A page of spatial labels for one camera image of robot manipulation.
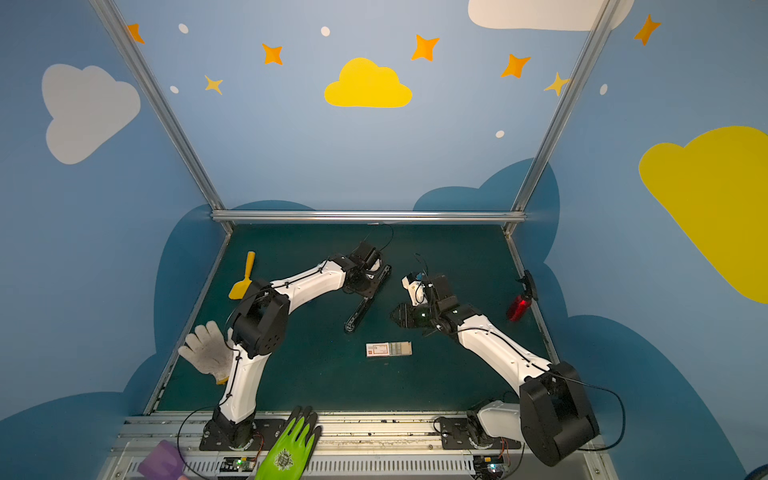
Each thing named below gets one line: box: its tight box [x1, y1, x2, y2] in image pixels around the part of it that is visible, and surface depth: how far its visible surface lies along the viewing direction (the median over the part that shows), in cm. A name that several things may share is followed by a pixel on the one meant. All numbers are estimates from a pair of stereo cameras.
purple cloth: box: [138, 440, 185, 480], surface depth 71 cm
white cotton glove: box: [178, 320, 235, 385], surface depth 90 cm
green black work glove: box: [255, 406, 322, 480], surface depth 73 cm
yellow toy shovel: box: [228, 251, 256, 300], surface depth 106 cm
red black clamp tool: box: [507, 269, 538, 322], surface depth 88 cm
